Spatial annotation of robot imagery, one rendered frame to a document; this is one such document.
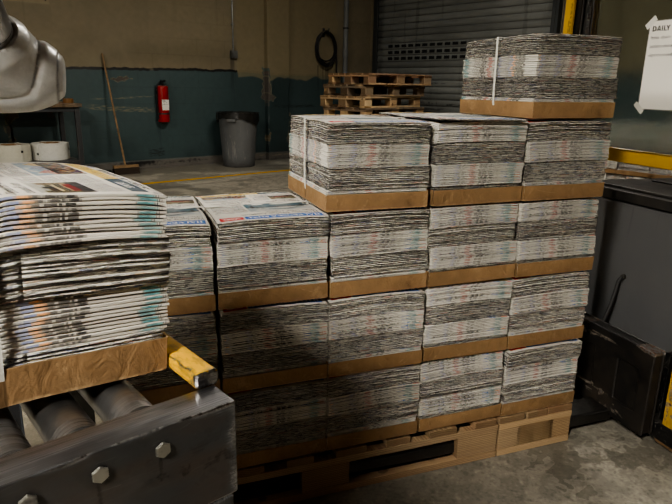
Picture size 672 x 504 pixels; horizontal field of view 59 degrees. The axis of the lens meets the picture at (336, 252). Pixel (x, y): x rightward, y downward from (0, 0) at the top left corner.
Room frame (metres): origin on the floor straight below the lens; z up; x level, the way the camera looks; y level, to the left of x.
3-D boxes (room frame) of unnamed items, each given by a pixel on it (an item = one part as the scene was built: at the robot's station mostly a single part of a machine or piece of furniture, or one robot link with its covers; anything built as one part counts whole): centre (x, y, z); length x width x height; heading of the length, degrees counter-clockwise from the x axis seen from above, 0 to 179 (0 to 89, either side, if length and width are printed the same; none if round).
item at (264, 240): (1.64, 0.08, 0.42); 1.17 x 0.39 x 0.83; 110
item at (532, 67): (1.90, -0.60, 0.65); 0.39 x 0.30 x 1.29; 20
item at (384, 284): (1.64, 0.08, 0.40); 1.16 x 0.38 x 0.51; 110
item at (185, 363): (0.80, 0.29, 0.81); 0.43 x 0.03 x 0.02; 41
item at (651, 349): (2.02, -0.93, 0.20); 0.62 x 0.05 x 0.30; 20
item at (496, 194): (1.79, -0.32, 0.86); 0.38 x 0.29 x 0.04; 21
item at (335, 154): (1.69, -0.05, 0.95); 0.38 x 0.29 x 0.23; 19
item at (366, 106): (8.46, -0.52, 0.65); 1.33 x 0.94 x 1.30; 135
